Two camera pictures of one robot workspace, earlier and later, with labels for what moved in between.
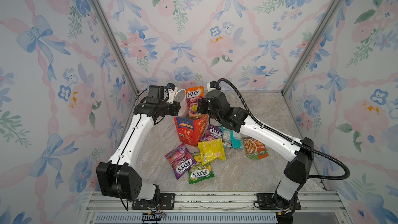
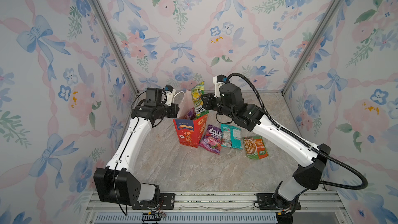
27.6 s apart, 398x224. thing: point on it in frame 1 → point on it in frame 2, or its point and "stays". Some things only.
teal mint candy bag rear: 231,139 stays
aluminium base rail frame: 321,207 stays
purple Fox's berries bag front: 181,161 → 190,115
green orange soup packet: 254,149 stays
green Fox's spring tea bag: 199,172 → 197,92
